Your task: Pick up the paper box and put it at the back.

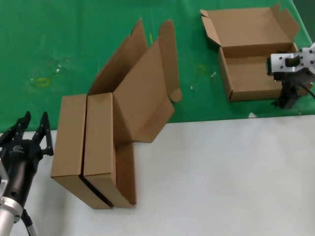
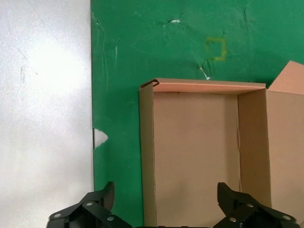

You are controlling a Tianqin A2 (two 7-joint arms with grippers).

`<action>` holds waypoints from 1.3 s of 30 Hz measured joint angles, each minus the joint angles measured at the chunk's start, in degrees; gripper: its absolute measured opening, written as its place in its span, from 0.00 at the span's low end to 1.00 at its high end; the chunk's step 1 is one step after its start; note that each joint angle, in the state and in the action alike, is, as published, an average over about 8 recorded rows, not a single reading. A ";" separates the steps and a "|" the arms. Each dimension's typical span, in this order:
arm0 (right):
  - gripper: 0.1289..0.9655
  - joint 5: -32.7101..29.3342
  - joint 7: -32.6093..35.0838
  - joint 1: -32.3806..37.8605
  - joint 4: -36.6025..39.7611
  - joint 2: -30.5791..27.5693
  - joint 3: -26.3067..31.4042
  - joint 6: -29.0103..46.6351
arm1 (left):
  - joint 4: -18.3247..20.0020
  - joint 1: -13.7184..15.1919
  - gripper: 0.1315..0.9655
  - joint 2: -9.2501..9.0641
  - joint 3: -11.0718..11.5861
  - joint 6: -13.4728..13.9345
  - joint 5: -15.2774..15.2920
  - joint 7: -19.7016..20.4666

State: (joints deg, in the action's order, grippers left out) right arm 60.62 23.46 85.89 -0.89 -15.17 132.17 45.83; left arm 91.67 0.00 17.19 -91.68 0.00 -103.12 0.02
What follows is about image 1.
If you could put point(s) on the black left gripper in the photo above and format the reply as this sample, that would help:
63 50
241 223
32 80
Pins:
22 159

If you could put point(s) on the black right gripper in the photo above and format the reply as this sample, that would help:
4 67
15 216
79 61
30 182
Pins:
290 89

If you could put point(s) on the brown cardboard box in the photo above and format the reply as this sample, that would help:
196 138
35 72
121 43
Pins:
101 135
69 137
246 73

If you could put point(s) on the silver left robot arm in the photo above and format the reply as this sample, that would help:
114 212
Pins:
7 216

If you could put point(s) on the green table cloth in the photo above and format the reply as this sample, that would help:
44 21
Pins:
73 37

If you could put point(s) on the thin yellow strip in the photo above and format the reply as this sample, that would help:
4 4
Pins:
150 39

